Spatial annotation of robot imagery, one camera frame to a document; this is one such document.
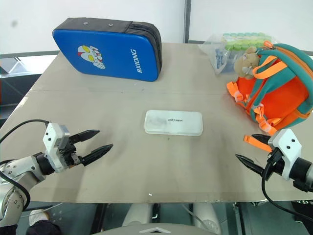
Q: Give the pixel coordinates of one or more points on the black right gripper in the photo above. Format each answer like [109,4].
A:
[276,166]

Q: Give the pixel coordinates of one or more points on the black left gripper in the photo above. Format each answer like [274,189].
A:
[69,156]

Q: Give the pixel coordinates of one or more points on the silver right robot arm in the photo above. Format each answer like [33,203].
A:
[303,169]

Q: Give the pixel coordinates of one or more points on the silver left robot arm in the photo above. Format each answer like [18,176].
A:
[17,169]

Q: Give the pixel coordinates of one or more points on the orange and teal backpack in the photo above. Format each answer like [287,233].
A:
[281,90]

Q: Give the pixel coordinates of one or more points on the white plastic pencil case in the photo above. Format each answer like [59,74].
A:
[173,122]

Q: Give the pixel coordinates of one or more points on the black table leg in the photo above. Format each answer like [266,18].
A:
[240,219]
[100,218]

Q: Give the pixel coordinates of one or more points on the white robot leg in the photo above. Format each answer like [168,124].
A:
[206,216]
[137,214]

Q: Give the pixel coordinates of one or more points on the brown plush bear toy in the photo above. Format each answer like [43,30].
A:
[245,63]

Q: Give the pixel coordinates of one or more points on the white shoe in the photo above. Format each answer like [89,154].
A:
[38,216]

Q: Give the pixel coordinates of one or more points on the dark rounded shape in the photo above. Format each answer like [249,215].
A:
[44,228]

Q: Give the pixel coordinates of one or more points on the clear plastic bag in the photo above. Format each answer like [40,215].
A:
[218,56]

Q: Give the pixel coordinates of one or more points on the green capped tube rack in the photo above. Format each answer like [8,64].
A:
[244,40]

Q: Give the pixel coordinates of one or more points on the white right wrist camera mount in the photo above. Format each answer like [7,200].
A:
[288,147]

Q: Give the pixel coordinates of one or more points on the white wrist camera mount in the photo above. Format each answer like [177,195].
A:
[52,137]
[288,147]

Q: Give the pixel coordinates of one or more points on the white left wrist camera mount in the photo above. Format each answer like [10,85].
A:
[52,137]

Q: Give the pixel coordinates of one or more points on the grey window rail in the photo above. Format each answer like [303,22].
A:
[29,54]

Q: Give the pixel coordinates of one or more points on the dark window post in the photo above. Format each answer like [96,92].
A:
[187,20]

